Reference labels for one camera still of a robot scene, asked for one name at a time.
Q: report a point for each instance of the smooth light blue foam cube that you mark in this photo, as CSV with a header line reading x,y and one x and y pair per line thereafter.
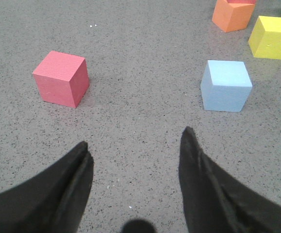
x,y
225,86

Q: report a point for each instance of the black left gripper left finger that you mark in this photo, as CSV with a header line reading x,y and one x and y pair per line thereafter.
x,y
52,201

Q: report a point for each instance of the red foam cube alone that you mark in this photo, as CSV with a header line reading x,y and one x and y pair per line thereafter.
x,y
62,78

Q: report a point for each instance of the dark red foam cube stacked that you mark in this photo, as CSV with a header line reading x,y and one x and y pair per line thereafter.
x,y
242,1

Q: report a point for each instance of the orange foam cube back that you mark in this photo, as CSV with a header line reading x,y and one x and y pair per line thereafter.
x,y
231,17

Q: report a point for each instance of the yellow foam cube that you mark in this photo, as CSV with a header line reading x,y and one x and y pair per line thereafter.
x,y
265,38

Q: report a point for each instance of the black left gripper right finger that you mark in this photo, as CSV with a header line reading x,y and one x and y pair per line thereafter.
x,y
216,202

